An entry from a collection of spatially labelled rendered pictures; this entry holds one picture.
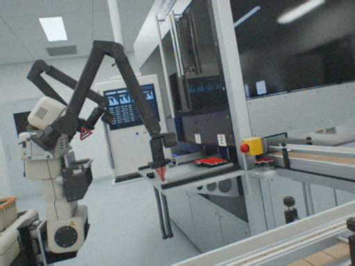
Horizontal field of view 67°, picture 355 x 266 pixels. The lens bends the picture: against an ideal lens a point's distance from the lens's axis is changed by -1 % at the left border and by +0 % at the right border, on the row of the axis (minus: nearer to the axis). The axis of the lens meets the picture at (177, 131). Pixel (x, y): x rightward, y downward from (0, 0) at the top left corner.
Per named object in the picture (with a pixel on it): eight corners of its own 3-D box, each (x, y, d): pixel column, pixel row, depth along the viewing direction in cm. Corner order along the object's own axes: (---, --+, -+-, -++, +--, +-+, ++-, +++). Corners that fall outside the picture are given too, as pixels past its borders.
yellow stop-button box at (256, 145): (257, 151, 127) (254, 136, 126) (267, 152, 120) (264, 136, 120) (243, 154, 125) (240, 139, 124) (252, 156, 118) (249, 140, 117)
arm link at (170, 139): (147, 125, 130) (150, 125, 122) (170, 120, 133) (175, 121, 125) (151, 149, 131) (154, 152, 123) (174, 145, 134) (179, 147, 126)
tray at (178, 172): (211, 163, 157) (209, 158, 157) (234, 170, 133) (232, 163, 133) (154, 177, 147) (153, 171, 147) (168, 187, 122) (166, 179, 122)
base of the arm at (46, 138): (37, 136, 119) (28, 137, 107) (50, 122, 120) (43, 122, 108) (53, 149, 120) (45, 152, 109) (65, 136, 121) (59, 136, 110)
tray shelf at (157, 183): (202, 157, 198) (202, 154, 198) (258, 170, 131) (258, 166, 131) (138, 172, 183) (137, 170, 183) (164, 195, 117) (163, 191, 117)
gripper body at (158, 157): (171, 163, 126) (169, 147, 125) (150, 167, 123) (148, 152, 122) (168, 161, 132) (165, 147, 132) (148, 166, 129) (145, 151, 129)
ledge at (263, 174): (272, 167, 131) (271, 164, 131) (290, 171, 119) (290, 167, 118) (247, 174, 127) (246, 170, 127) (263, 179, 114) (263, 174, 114)
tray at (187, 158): (204, 155, 193) (204, 150, 193) (221, 158, 168) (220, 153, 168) (159, 165, 183) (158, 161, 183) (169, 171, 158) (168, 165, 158)
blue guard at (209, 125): (152, 137, 318) (149, 122, 317) (236, 145, 133) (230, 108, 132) (151, 137, 317) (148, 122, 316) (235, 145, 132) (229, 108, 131)
